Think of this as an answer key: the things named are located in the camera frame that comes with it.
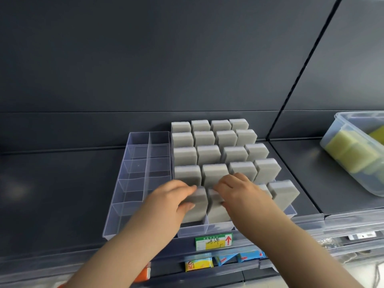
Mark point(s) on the person's left hand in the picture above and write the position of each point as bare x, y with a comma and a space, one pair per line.
166, 199

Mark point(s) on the person's right hand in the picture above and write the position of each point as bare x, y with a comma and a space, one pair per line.
246, 200

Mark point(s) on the person's right fingers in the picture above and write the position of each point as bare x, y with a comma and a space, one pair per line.
226, 182

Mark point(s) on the person's left thumb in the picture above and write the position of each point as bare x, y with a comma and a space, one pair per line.
186, 206

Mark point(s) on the grey sponge block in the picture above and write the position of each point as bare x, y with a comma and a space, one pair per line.
216, 214
196, 211

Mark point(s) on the person's right forearm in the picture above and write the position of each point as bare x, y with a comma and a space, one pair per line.
297, 251

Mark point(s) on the person's left forearm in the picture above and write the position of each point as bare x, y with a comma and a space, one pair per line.
120, 254

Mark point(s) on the clear sponge-filled divided tray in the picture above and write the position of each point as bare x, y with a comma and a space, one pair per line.
207, 230

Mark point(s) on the rows of grey sponges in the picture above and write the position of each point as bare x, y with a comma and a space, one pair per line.
216, 152

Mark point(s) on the green yellow price label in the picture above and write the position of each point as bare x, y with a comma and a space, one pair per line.
213, 242

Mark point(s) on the empty clear divided tray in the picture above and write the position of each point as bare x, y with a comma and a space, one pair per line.
141, 176

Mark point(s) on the yellow packet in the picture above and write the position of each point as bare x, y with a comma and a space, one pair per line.
198, 264

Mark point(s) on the blue packet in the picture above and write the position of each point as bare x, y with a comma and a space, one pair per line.
251, 256
225, 258

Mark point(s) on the dark grey shelf board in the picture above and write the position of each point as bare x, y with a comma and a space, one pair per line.
60, 191
303, 173

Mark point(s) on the orange packet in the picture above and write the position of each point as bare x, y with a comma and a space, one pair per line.
143, 274

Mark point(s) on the yellow sponge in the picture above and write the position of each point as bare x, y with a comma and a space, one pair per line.
340, 143
378, 133
361, 158

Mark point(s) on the clear plastic bin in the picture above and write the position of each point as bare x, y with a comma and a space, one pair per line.
357, 179

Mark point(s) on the small white shelf label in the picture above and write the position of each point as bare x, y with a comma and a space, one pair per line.
362, 236

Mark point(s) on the clear shelf price rail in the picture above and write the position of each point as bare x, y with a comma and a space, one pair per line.
345, 221

